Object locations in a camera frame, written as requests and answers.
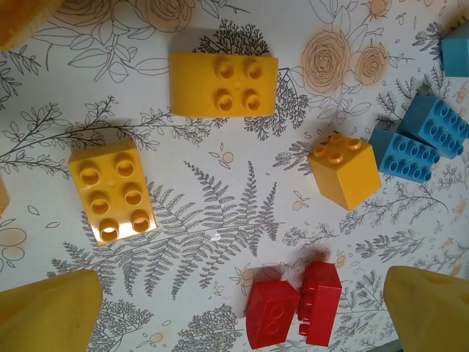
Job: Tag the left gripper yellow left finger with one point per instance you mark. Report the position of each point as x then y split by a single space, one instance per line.
44 315

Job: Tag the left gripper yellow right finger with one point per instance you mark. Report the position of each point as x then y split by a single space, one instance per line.
432 315

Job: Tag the yellow tall four-stud lego brick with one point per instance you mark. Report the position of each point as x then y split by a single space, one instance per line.
348 183

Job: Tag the red curved lego brick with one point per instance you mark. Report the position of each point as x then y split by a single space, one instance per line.
271 315

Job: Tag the blue eight-stud lego brick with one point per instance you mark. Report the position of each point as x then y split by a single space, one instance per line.
384 146
456 55
417 117

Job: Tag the yellow curved four-stud lego brick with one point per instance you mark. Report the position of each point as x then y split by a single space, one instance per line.
194 88

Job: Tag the yellow tray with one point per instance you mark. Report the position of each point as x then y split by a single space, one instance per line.
18 18

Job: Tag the yellow six-stud lego brick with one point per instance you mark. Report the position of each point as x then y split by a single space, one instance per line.
111 183

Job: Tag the floral patterned tablecloth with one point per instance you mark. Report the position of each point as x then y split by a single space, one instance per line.
220 205

